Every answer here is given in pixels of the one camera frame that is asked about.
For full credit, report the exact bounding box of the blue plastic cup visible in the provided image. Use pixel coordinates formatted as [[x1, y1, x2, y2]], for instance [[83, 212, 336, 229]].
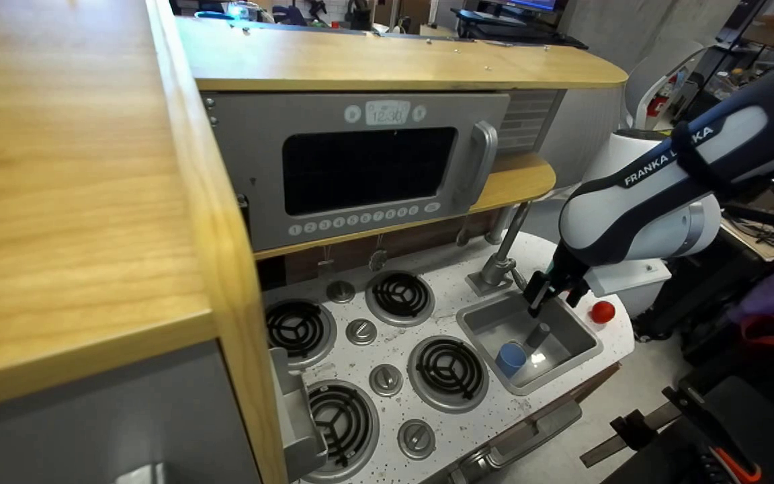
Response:
[[496, 342, 533, 379]]

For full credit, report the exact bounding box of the silver toy faucet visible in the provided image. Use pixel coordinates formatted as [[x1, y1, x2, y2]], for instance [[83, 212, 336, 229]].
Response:
[[466, 203, 533, 298]]

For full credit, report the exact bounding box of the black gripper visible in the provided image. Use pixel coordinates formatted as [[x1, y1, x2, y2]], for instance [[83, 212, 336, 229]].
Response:
[[524, 243, 591, 317]]

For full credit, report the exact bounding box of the wooden toy kitchen unit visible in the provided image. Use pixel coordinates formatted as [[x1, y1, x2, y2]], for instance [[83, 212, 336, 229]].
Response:
[[0, 0, 639, 484]]

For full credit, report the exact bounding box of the grey toy microwave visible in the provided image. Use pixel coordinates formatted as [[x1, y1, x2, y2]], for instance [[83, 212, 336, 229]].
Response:
[[203, 88, 517, 256]]

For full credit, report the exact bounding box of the black coil stove burner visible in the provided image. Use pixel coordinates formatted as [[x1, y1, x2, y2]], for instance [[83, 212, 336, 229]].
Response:
[[263, 297, 340, 365], [364, 270, 439, 328], [301, 379, 381, 482], [407, 333, 493, 415]]

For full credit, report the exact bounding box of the silver oven door handle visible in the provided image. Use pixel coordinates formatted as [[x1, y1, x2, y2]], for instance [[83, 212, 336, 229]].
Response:
[[443, 399, 587, 484]]

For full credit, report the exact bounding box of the silver stove knob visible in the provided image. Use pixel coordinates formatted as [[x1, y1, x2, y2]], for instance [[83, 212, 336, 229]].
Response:
[[325, 277, 359, 305], [396, 416, 439, 462], [345, 317, 379, 350], [365, 361, 407, 402]]

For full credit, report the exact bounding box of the silver toy sink basin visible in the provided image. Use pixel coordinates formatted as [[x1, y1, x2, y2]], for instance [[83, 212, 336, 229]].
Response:
[[455, 287, 605, 399]]

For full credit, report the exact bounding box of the orange handled clamp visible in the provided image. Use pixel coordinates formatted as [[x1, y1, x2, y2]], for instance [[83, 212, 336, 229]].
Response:
[[664, 385, 767, 484]]

